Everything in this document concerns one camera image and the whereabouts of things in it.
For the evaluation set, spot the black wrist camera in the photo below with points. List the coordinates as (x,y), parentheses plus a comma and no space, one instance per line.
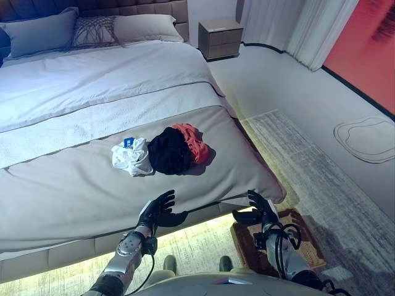
(259,240)
(150,245)

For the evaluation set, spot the blue-grey pillow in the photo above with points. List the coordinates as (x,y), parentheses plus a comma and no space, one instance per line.
(37,34)

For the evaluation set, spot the patterned decorative cushion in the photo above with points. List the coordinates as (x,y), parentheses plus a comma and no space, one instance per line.
(92,31)

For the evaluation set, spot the brown wooden nightstand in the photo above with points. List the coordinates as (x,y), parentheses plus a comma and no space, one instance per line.
(220,40)

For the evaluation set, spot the beige pillow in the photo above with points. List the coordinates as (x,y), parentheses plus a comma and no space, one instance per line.
(145,27)

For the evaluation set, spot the brown wicker basket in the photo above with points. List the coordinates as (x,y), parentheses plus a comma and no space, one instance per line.
(308,246)

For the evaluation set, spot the white garment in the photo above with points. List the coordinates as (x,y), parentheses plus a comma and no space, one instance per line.
(129,160)

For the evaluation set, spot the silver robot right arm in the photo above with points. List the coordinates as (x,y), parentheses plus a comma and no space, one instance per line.
(290,262)

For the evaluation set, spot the orange garment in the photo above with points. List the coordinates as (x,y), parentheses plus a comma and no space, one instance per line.
(202,148)

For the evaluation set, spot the white curtain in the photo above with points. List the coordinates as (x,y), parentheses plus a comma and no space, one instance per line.
(308,31)

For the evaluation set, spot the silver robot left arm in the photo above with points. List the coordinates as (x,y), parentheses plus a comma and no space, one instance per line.
(126,246)

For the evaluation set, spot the silver robot right leg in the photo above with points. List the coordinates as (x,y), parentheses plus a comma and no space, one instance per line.
(226,263)

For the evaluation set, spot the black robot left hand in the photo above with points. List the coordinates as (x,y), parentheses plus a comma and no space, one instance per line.
(160,212)

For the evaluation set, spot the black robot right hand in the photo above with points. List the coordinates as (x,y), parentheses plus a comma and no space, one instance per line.
(256,214)

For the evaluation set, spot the silver robot leg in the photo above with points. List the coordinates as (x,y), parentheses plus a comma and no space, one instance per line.
(226,263)
(170,264)

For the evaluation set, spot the black garment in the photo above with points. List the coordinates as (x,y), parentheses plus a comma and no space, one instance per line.
(169,151)

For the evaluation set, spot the silver robot left leg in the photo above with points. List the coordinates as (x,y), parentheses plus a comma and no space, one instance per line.
(170,264)

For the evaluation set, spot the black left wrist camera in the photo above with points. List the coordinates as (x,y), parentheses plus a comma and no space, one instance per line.
(150,245)

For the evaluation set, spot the silver robot torso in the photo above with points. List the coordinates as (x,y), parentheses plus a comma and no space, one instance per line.
(200,285)

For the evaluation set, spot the grey bed with duvet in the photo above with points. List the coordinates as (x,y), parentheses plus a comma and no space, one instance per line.
(77,191)

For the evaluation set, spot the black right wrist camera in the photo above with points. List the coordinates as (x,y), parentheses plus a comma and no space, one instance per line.
(259,240)

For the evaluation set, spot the white textured blanket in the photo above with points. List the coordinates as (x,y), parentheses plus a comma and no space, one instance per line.
(92,123)

